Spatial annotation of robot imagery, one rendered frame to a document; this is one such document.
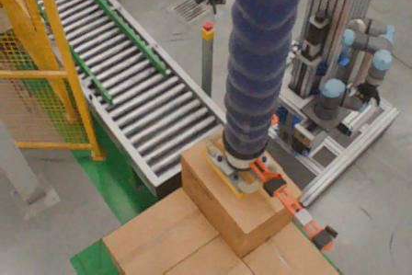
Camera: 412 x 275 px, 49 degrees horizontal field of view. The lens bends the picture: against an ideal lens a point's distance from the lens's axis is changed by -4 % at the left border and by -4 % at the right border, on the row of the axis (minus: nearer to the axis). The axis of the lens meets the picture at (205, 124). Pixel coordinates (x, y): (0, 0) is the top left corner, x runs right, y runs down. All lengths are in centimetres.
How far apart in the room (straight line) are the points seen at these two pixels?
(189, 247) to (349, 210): 140
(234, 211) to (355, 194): 150
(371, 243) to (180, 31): 258
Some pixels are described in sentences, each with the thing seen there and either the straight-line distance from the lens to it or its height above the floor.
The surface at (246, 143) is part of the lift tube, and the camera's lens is 219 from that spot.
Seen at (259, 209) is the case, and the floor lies 94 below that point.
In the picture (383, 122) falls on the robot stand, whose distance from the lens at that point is 397.
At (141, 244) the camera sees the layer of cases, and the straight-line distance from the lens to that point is 290.
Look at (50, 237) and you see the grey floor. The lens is 363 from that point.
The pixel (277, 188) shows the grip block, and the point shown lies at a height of 120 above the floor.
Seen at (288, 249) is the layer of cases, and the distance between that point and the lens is 291.
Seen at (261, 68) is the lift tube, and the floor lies 195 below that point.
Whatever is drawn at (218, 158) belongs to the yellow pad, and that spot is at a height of 110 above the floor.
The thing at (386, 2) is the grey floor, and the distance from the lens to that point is 539.
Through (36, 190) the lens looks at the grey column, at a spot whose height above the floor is 15.
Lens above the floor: 325
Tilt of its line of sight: 56 degrees down
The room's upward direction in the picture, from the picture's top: 1 degrees clockwise
